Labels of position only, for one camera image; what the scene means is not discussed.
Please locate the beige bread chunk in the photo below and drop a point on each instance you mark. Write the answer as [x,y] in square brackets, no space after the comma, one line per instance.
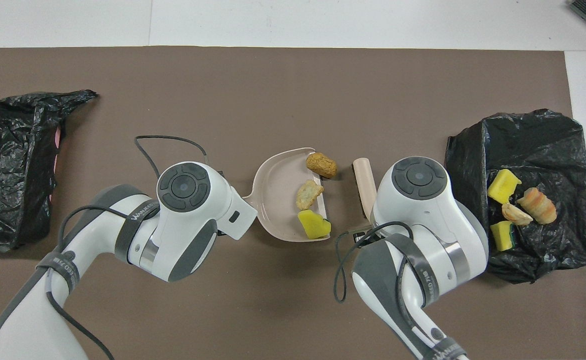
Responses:
[537,205]
[516,215]
[309,195]

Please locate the black trash bag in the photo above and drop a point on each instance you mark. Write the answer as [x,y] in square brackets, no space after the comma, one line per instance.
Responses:
[8,165]
[538,145]

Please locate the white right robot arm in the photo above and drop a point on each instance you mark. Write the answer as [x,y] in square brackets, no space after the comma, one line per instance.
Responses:
[423,210]

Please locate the beige plastic dustpan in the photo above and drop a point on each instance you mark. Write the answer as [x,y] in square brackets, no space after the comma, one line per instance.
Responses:
[278,195]

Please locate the brown bread chunk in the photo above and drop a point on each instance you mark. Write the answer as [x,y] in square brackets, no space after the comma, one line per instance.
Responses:
[321,165]

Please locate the yellow sponge piece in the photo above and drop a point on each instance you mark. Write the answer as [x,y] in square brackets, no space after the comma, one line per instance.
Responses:
[314,225]
[501,236]
[503,186]

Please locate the pink bin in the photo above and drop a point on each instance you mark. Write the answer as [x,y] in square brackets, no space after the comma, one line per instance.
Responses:
[58,145]

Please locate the brown table mat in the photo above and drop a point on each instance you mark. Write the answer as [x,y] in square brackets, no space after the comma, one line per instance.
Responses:
[223,100]

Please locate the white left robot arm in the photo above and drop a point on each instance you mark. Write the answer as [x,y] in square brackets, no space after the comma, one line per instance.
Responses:
[188,215]

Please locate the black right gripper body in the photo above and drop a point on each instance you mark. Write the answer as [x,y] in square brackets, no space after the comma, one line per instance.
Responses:
[360,236]

